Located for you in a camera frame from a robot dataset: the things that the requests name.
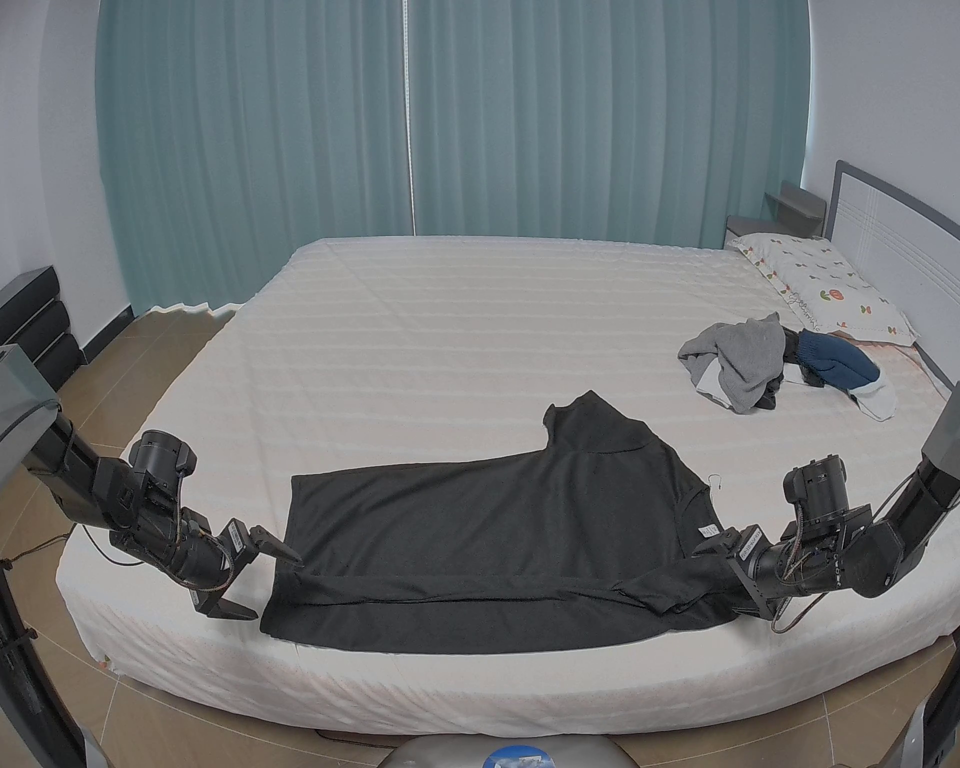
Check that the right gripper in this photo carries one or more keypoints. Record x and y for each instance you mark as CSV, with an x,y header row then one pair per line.
x,y
765,574

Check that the white printed pillow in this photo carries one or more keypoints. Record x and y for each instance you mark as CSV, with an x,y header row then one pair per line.
x,y
825,285

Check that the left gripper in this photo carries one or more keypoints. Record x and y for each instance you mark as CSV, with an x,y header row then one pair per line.
x,y
206,562

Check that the black chest of drawers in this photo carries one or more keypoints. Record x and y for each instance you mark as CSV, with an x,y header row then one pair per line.
x,y
34,322

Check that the grey bedside table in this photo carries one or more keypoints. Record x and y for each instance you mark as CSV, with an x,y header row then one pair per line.
x,y
795,204

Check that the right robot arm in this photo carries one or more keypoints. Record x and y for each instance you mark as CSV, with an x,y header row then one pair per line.
x,y
900,540

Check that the pile of clothes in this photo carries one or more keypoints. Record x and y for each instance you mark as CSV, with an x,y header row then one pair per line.
x,y
742,360

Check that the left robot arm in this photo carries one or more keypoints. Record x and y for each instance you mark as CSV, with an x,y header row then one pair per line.
x,y
82,480

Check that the blue-green curtain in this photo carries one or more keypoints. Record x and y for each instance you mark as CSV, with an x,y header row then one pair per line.
x,y
615,112
255,150

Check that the black T-shirt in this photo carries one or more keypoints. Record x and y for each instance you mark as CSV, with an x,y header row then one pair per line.
x,y
487,540

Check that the bed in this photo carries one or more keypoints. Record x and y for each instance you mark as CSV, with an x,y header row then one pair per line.
x,y
450,322

